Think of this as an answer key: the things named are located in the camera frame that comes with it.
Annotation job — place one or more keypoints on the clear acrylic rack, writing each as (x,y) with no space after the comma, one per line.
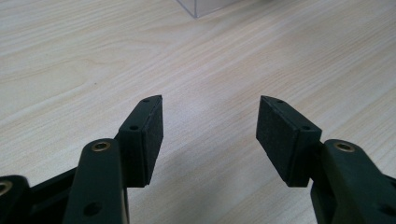
(205,6)

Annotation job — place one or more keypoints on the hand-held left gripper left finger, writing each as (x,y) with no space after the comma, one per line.
(140,146)

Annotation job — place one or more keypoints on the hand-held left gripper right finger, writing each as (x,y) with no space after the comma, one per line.
(286,146)

